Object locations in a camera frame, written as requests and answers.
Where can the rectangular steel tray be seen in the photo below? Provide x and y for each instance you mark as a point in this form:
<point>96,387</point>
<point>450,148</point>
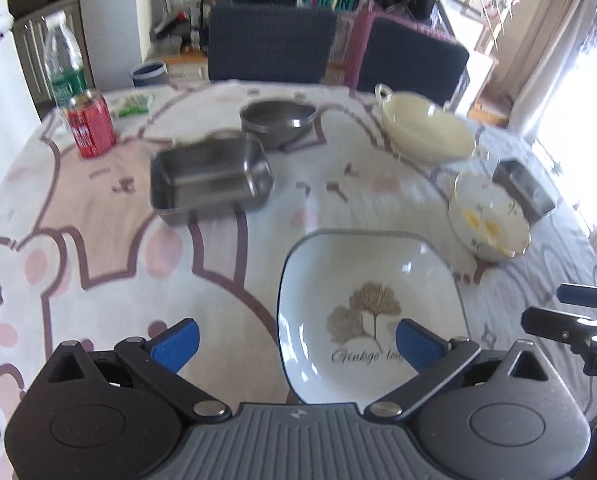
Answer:
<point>203,180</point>

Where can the green snack packet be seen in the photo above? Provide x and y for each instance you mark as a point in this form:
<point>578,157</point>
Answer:
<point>131,105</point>

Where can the white square plate tree print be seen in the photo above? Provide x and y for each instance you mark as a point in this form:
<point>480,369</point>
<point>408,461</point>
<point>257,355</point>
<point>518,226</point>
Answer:
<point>358,270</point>

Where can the oval steel bowl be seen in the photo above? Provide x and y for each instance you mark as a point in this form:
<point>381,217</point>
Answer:
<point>278,132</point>

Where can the grey trash bin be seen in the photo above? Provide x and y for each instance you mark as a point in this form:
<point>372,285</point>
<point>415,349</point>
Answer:
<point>148,76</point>

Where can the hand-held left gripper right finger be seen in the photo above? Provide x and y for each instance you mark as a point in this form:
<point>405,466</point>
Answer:
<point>418,347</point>

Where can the grey kitchen cabinet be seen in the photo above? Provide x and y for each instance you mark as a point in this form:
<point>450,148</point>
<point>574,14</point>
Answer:
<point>28,50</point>

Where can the pink rack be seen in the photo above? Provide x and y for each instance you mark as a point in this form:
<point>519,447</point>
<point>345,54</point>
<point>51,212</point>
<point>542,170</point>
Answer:
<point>348,50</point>

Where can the cardboard box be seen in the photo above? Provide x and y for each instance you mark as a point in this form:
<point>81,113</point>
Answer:
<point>488,115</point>

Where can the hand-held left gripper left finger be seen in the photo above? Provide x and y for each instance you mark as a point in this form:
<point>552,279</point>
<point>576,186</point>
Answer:
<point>176,345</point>

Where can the clear water bottle green label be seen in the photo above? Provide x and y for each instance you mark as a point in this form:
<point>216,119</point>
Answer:
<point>63,60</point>

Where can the small rectangular steel container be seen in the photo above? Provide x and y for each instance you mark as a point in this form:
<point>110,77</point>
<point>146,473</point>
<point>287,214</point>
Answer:
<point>528,185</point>

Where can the white floral bowl yellow rim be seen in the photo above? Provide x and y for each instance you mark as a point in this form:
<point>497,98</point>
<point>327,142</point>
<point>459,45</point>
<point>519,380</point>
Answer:
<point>493,220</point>

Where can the red soda can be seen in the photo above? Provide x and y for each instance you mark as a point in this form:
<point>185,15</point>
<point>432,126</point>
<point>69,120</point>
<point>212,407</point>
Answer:
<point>91,127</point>

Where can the bear print tablecloth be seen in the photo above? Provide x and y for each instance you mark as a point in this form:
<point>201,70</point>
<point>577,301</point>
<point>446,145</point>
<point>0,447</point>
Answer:
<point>103,240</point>

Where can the dark blue chair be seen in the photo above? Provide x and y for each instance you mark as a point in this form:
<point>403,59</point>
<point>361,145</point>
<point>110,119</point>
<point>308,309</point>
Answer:
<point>413,60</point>
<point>271,42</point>

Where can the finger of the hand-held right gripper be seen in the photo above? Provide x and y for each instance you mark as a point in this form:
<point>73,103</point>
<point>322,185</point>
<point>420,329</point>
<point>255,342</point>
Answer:
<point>553,325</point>
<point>588,295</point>

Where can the beige curtain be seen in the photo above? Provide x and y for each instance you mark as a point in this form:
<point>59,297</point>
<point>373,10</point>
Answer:
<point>543,60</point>

